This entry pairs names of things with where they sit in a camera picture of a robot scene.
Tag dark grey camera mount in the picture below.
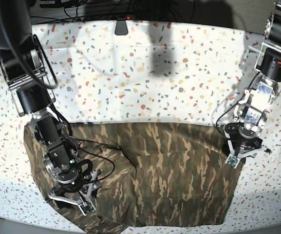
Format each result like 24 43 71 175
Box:
114 20 129 36

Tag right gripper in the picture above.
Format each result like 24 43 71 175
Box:
48 159 103 212

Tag black cables behind table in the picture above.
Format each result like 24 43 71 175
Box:
30 0 197 25

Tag camouflage T-shirt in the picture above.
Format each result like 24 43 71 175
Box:
23 121 247 234

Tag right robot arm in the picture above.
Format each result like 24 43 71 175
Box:
0 0 101 215

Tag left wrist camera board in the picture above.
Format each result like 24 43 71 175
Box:
225 154 241 169

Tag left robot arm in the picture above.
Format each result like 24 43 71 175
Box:
223 2 281 167

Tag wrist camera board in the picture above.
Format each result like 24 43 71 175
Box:
225 154 241 169
80 203 94 216

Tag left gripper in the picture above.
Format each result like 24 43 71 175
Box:
224 123 271 158

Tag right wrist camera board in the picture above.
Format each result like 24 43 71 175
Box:
80 203 94 216

